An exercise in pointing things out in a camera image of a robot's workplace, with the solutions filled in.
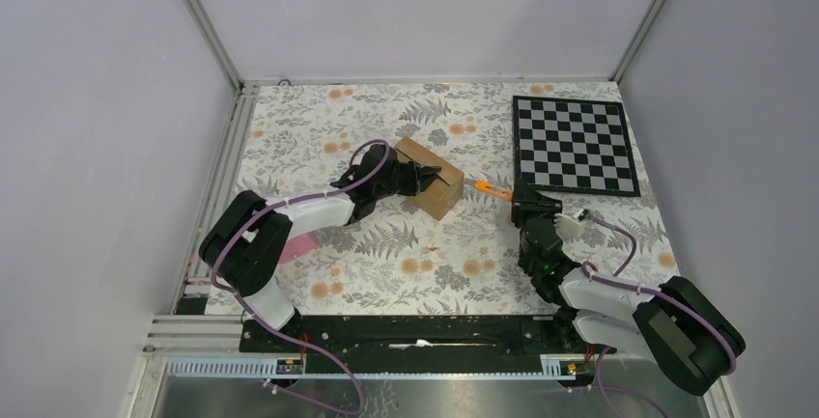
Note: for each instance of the pink plastic bag package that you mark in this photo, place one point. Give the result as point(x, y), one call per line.
point(297, 247)

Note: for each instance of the brown cardboard express box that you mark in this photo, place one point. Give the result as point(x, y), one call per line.
point(443, 190)

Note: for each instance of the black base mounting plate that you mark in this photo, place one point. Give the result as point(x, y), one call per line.
point(350, 340)

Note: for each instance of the grey slotted cable duct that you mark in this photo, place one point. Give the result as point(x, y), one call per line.
point(531, 367)

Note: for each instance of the floral patterned table mat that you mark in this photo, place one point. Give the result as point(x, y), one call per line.
point(399, 260)

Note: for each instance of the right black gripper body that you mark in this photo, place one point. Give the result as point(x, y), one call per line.
point(524, 264)

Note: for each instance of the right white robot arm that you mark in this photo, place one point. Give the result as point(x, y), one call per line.
point(673, 325)

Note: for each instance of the orange black utility knife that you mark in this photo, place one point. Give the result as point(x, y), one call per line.
point(493, 189)

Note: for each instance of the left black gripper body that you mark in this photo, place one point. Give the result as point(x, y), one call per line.
point(403, 181)

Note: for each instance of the black white chessboard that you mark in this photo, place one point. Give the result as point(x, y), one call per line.
point(573, 146)

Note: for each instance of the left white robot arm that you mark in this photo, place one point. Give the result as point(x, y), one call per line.
point(245, 245)

